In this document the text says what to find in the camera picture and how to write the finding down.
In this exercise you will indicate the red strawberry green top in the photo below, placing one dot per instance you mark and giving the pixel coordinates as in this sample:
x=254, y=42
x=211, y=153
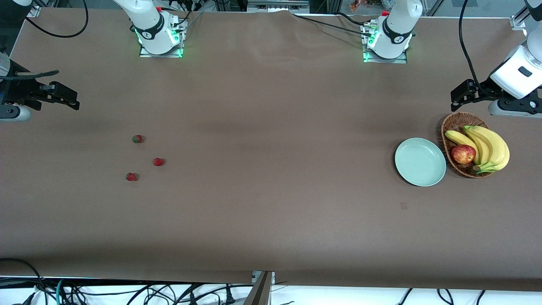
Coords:
x=136, y=138

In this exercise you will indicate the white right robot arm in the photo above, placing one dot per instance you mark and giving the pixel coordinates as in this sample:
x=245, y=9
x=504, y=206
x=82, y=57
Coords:
x=150, y=25

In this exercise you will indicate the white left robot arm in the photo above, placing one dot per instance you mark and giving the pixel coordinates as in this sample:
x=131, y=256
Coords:
x=398, y=25

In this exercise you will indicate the pale green round plate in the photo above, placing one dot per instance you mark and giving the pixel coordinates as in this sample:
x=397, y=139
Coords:
x=419, y=163

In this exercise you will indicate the brown wicker basket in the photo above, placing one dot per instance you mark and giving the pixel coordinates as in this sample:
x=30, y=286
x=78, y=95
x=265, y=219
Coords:
x=455, y=123

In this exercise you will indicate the yellow banana bunch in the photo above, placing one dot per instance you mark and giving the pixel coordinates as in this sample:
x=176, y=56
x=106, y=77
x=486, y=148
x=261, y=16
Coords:
x=495, y=148

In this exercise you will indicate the red apple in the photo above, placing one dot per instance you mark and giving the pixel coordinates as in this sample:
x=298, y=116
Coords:
x=463, y=154

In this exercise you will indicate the orange colourful toys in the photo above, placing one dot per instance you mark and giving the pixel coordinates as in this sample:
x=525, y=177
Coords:
x=358, y=5

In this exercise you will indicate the brown table cover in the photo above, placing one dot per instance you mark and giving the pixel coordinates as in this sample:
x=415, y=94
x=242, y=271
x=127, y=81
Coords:
x=271, y=212

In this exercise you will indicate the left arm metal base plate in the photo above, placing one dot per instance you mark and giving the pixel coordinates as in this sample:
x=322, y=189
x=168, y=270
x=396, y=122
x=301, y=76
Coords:
x=400, y=60

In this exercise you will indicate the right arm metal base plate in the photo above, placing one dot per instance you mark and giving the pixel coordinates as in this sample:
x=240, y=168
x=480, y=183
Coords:
x=148, y=54

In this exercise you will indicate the grey metal frame bar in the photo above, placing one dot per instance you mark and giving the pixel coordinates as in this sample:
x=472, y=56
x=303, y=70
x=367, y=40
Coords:
x=277, y=6

